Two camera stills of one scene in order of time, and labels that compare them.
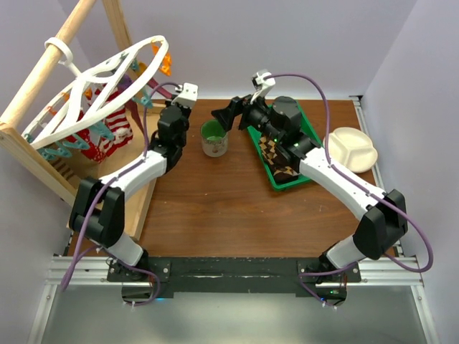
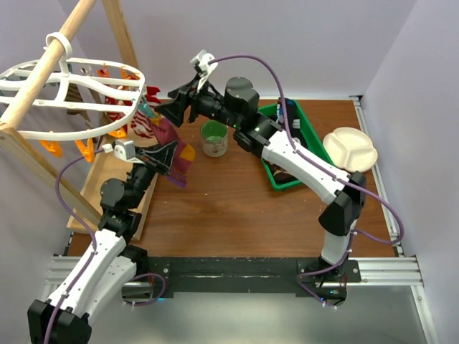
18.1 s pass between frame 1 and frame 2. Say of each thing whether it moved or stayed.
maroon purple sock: moved
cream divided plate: stayed
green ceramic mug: stayed
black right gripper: moved
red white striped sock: moved
